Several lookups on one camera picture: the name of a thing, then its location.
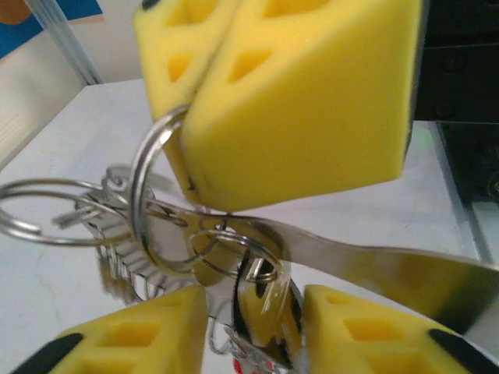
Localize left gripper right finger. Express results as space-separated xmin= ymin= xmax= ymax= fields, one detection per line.
xmin=302 ymin=284 xmax=499 ymax=374

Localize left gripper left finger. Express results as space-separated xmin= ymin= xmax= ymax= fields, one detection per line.
xmin=7 ymin=285 xmax=207 ymax=374

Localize red tag key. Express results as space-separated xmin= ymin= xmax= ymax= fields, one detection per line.
xmin=232 ymin=356 xmax=260 ymax=374

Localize large silver keyring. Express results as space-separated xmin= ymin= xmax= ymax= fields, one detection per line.
xmin=50 ymin=165 xmax=499 ymax=336

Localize aluminium frame post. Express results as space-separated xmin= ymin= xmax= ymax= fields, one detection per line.
xmin=25 ymin=0 xmax=105 ymax=86

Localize aluminium table side rail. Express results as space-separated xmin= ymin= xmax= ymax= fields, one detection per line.
xmin=436 ymin=120 xmax=494 ymax=266

